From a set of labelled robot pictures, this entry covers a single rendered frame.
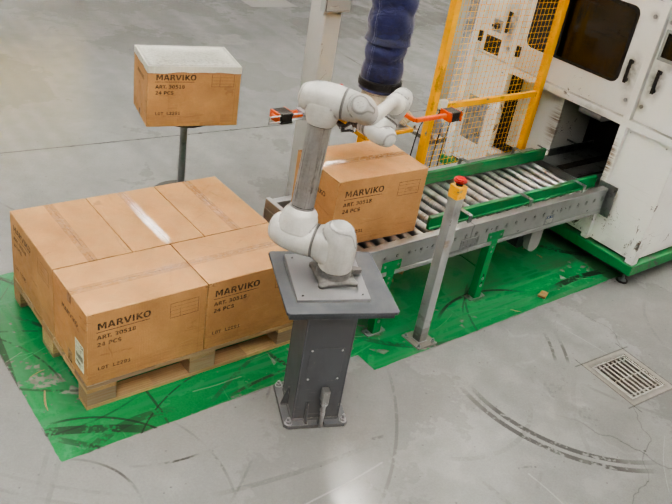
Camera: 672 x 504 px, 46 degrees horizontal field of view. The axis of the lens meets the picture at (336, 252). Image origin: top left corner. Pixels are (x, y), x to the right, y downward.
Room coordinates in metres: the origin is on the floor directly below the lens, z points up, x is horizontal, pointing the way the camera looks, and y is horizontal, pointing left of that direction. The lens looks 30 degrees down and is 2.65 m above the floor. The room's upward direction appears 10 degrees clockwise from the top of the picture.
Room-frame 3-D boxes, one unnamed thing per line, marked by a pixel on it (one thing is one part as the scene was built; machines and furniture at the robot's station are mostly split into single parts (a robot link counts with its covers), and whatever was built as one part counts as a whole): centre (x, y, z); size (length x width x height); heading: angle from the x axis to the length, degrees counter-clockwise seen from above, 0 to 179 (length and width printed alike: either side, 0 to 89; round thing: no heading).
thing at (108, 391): (3.44, 0.90, 0.07); 1.20 x 1.00 x 0.14; 132
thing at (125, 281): (3.44, 0.90, 0.34); 1.20 x 1.00 x 0.40; 132
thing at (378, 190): (3.93, -0.06, 0.75); 0.60 x 0.40 x 0.40; 130
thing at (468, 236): (4.22, -0.88, 0.50); 2.31 x 0.05 x 0.19; 132
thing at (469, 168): (4.90, -0.75, 0.60); 1.60 x 0.10 x 0.09; 132
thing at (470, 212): (4.51, -1.11, 0.60); 1.60 x 0.10 x 0.09; 132
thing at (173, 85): (4.89, 1.16, 0.82); 0.60 x 0.40 x 0.40; 119
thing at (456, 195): (3.69, -0.56, 0.50); 0.07 x 0.07 x 1.00; 42
